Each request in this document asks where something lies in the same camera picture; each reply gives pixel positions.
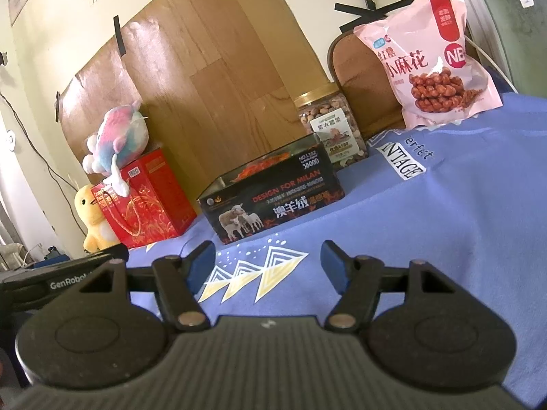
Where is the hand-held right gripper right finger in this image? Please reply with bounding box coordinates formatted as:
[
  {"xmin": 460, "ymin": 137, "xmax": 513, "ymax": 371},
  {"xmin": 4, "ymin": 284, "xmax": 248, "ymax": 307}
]
[{"xmin": 320, "ymin": 240, "xmax": 486, "ymax": 330}]

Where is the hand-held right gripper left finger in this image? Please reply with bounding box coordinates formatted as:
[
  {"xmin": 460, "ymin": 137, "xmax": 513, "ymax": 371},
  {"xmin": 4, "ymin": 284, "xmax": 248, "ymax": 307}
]
[{"xmin": 47, "ymin": 240, "xmax": 217, "ymax": 333}]

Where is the orange snack packet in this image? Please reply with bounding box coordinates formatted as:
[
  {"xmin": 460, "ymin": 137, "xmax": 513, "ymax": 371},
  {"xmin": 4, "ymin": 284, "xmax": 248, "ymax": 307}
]
[{"xmin": 231, "ymin": 150, "xmax": 297, "ymax": 182}]

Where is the red gift bag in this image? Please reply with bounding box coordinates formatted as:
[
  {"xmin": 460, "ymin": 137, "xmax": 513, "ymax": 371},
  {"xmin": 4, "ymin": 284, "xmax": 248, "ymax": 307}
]
[{"xmin": 91, "ymin": 147, "xmax": 198, "ymax": 249}]

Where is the yellow plush duck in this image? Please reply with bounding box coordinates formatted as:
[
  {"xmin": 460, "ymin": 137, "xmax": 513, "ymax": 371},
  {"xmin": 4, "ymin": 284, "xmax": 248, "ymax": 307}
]
[{"xmin": 74, "ymin": 183, "xmax": 123, "ymax": 253}]

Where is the blue printed blanket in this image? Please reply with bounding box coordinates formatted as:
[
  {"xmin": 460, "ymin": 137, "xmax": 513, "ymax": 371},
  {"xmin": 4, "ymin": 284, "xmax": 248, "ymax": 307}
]
[{"xmin": 124, "ymin": 90, "xmax": 547, "ymax": 409}]

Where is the nut jar with gold lid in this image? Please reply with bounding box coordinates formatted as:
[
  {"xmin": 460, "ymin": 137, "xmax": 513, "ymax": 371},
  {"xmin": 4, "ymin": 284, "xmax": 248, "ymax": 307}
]
[{"xmin": 294, "ymin": 82, "xmax": 369, "ymax": 171}]

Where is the pink and blue plush toy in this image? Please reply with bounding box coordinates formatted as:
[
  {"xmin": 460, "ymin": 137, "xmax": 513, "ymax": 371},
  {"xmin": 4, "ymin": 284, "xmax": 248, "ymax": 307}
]
[{"xmin": 82, "ymin": 99, "xmax": 150, "ymax": 193}]

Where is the brown rounded chair back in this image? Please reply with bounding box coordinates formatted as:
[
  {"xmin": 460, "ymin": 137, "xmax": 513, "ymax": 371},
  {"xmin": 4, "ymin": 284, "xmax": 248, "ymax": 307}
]
[{"xmin": 328, "ymin": 30, "xmax": 476, "ymax": 138}]

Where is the large wooden board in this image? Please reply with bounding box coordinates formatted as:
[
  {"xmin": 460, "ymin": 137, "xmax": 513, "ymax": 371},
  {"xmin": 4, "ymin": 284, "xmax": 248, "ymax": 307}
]
[{"xmin": 57, "ymin": 0, "xmax": 336, "ymax": 181}]

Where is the pink snack bag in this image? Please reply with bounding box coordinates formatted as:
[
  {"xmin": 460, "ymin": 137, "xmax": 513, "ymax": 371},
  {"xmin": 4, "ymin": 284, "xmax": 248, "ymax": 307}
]
[{"xmin": 352, "ymin": 0, "xmax": 504, "ymax": 131}]

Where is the black tape cross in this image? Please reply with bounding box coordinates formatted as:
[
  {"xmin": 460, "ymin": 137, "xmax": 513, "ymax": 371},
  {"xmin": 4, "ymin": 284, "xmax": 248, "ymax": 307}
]
[{"xmin": 334, "ymin": 2, "xmax": 413, "ymax": 34}]

